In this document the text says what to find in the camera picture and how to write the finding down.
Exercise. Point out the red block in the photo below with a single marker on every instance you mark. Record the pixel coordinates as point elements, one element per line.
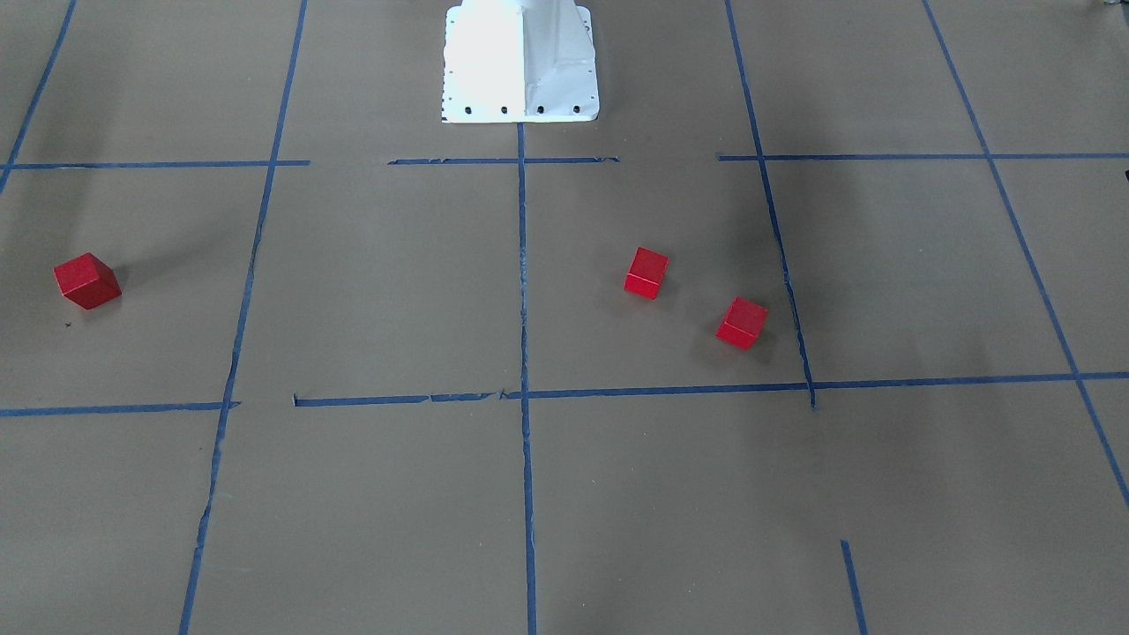
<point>742,323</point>
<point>86,281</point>
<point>646,273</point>

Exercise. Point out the white pedestal column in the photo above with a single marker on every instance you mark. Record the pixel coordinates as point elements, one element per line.
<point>519,61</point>

